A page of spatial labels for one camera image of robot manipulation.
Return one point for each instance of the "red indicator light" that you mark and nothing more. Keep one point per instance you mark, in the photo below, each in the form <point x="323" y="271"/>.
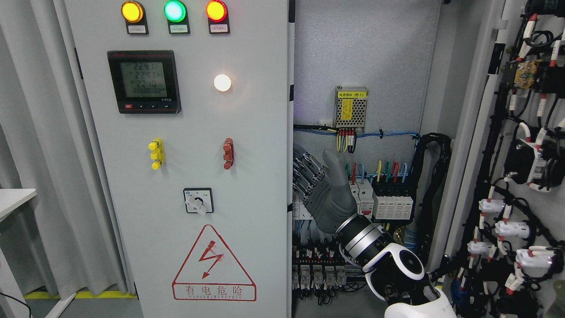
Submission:
<point x="218" y="17"/>

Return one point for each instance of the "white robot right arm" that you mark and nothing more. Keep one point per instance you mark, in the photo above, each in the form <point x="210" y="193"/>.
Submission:
<point x="393" y="272"/>

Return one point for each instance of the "relay and terminal row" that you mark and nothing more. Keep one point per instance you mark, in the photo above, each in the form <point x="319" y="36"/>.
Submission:
<point x="317" y="266"/>

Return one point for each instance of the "green indicator light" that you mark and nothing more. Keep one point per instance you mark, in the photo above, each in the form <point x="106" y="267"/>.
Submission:
<point x="177" y="17"/>

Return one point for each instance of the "grey curtain left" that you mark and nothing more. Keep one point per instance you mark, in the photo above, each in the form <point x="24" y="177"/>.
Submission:
<point x="67" y="237"/>

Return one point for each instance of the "black digital power meter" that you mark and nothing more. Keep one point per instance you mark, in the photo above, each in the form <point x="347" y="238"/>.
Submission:
<point x="145" y="81"/>

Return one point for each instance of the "white desk corner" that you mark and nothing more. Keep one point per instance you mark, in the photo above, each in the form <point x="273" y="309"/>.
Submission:
<point x="10" y="199"/>

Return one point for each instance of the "metal mesh power supply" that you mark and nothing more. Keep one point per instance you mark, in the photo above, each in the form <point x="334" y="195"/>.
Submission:
<point x="351" y="107"/>

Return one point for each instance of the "left door rotary switch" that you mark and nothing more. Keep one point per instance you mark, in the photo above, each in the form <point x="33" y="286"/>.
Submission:
<point x="198" y="200"/>

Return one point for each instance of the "white socket breaker row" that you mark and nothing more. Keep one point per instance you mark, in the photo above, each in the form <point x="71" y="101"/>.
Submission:
<point x="362" y="193"/>

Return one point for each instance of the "grey cabinet door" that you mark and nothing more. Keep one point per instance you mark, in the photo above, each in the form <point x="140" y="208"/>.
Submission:
<point x="496" y="92"/>
<point x="250" y="199"/>

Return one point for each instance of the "white lit indicator lamp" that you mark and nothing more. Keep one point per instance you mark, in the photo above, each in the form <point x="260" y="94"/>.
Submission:
<point x="222" y="82"/>

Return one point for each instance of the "black surge protector block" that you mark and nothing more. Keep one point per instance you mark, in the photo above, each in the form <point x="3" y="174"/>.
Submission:
<point x="393" y="201"/>

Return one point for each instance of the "red electric hazard sticker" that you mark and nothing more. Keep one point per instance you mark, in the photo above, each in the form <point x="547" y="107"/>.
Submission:
<point x="211" y="271"/>

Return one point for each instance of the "brass ground terminal bar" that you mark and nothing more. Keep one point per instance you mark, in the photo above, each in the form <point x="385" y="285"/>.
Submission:
<point x="397" y="233"/>

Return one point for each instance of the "yellow indicator light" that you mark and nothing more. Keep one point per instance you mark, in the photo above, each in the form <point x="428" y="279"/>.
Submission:
<point x="135" y="17"/>

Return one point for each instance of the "grey robotic right hand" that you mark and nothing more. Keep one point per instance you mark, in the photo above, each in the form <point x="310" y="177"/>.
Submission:
<point x="323" y="188"/>

